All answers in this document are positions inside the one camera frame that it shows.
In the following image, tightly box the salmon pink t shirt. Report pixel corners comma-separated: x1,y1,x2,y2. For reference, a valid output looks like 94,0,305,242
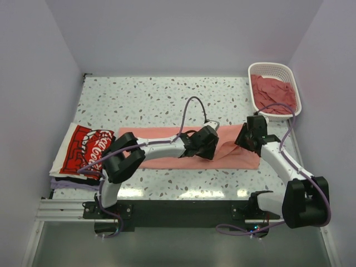
117,124,260,170

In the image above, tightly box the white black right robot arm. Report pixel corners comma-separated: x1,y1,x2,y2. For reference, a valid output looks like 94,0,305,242
235,115,331,229

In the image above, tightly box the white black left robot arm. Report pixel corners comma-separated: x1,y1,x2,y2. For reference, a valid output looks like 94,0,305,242
95,121,219,218

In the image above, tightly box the dark pink crumpled shirt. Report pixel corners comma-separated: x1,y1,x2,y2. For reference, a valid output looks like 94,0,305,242
251,75,297,115

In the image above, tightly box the white plastic laundry basket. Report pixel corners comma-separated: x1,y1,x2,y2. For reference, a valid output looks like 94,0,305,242
248,62,302,121

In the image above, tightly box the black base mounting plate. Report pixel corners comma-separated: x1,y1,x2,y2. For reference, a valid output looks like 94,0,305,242
82,199,281,233

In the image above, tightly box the red white printed folded shirt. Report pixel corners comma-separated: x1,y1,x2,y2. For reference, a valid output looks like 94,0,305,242
61,125,115,180

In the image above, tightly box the lavender folded shirt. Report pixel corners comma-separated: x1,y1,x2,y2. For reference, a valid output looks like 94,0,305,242
51,178,99,191

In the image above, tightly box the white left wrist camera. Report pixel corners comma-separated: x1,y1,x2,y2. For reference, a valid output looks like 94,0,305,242
204,120,220,131

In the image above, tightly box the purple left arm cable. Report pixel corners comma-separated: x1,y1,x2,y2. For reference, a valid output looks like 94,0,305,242
76,96,208,239

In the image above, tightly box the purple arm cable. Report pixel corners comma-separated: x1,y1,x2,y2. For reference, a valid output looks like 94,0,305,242
215,103,332,237
76,96,208,239

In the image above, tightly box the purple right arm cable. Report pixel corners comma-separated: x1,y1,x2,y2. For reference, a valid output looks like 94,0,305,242
215,103,332,237

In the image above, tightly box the aluminium extrusion rail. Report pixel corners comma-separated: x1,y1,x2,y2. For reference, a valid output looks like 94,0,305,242
35,197,94,222

